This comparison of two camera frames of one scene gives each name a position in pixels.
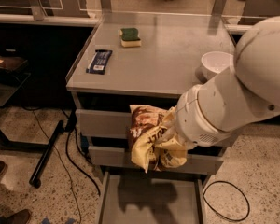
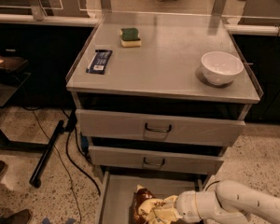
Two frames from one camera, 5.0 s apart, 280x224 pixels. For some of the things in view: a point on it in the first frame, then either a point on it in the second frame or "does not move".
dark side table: [7, 76] does not move
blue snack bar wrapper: [99, 62] does not move
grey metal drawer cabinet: [142, 59] does not move
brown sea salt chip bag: [154, 138] -> [140, 195]
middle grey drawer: [120, 157] does not move
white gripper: [190, 119] -> [186, 205]
